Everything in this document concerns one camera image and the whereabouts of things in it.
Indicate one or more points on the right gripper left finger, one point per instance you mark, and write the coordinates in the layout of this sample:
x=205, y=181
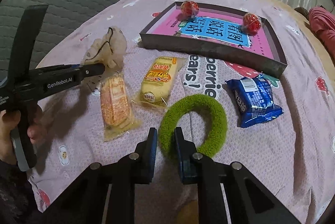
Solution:
x=139, y=167

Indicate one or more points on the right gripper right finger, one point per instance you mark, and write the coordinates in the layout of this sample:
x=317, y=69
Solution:
x=191, y=163

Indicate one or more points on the orange snack cake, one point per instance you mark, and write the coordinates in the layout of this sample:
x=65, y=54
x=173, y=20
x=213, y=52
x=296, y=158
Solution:
x=117, y=113

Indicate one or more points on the beige mesh scrunchie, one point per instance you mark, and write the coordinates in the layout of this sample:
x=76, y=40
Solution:
x=109, y=50

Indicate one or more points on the yellow snack cake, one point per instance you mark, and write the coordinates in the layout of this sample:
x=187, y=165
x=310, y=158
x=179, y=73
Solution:
x=159, y=80

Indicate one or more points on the blue snack packet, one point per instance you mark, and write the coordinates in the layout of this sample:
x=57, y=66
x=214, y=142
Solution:
x=254, y=98

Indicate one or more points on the person's left hand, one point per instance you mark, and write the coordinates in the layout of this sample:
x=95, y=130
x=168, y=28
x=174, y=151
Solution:
x=9, y=121

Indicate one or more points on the pink strawberry print blanket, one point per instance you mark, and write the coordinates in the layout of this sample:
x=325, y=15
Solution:
x=293, y=155

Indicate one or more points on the dark tray with pink book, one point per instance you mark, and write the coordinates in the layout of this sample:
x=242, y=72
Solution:
x=216, y=32

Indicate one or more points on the red wrapped ball right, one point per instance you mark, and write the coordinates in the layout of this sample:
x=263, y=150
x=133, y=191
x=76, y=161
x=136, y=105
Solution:
x=250, y=24

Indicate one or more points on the red wrapped ball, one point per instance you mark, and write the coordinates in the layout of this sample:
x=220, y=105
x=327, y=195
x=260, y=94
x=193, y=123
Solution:
x=189, y=9
x=250, y=24

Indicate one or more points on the red wrapped ball left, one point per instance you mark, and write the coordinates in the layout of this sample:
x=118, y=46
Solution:
x=189, y=9

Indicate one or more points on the pink quilt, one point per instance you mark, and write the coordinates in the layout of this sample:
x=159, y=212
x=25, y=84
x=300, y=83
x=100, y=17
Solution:
x=322, y=23

